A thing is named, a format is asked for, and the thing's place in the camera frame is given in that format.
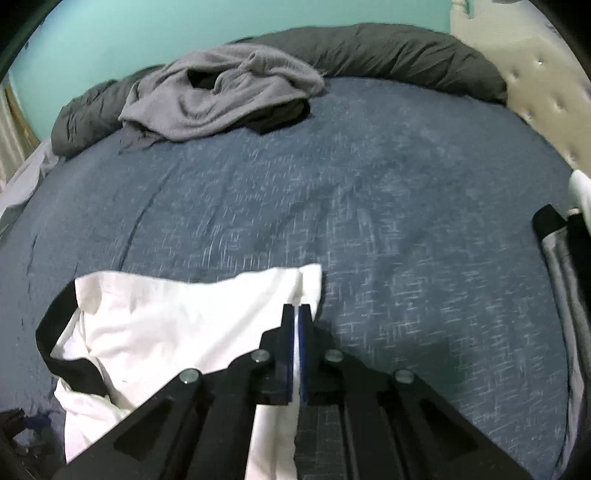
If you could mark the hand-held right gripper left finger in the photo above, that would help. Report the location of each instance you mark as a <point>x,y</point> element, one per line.
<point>277,369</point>

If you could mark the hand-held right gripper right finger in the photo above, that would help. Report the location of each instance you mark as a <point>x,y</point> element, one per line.
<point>304,350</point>

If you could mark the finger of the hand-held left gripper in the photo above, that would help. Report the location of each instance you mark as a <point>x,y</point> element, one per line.
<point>38,421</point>

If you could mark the white shirt with black trim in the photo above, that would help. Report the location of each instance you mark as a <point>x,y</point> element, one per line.
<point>175,323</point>

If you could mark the blue bed cover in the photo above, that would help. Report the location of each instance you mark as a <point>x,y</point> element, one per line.
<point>369,207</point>

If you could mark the light grey sheet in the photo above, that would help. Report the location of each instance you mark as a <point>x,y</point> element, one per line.
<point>25,175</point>

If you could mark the dark grey garment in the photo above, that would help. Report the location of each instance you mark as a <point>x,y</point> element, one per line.
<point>136,141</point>

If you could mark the grey sweater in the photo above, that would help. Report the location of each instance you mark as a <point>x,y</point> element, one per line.
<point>221,92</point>

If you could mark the black folded garment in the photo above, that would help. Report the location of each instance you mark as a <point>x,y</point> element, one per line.
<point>547,221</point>

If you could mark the wooden board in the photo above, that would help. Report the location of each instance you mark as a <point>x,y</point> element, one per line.
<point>21,115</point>

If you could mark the dark grey duvet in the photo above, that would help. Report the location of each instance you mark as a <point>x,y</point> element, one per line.
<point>392,55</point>

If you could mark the white folded garment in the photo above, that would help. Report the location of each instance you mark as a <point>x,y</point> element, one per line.
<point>581,194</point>

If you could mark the cream tufted headboard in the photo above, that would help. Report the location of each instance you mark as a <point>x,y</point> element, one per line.
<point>531,69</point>

